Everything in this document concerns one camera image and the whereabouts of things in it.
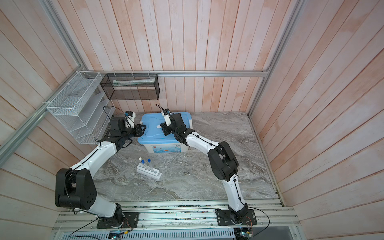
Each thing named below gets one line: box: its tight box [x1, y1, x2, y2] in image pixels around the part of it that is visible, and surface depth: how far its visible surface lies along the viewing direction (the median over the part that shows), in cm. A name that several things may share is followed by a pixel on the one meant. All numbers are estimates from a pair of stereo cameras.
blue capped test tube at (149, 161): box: [147, 158, 152, 171], surface depth 81 cm
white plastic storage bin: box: [143, 143, 189, 154], surface depth 94 cm
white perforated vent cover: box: [56, 228, 236, 240], surface depth 71 cm
